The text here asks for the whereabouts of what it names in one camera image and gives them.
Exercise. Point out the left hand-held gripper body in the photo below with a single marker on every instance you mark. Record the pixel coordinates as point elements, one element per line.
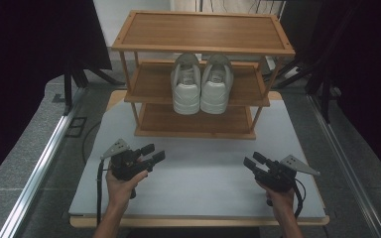
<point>127,167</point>

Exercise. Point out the dark curtain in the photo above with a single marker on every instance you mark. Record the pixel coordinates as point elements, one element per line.
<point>370,82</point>
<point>20,66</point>

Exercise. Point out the metal floor rail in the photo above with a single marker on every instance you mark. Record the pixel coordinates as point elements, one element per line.
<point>43,162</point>
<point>347,158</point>

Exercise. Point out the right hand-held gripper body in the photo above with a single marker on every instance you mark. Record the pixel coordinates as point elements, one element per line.
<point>278,178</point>

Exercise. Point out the white table mat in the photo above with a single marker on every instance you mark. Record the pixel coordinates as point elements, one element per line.
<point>198,185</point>

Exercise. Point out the wooden three-tier shoe rack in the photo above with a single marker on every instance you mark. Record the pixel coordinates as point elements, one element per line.
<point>201,31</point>

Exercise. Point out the person's left hand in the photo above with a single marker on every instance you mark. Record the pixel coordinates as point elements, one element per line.
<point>120,190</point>

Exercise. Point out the white sneaker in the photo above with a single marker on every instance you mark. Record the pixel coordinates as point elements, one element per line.
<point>186,89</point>
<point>215,89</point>

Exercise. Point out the black metal stand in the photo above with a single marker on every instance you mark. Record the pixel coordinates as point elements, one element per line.
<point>325,99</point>
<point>67,89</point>

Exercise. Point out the black floor socket frame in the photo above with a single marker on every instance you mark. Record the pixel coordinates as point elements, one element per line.
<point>68,130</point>

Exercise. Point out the person's right hand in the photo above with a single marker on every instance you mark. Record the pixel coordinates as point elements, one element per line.
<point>281,200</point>

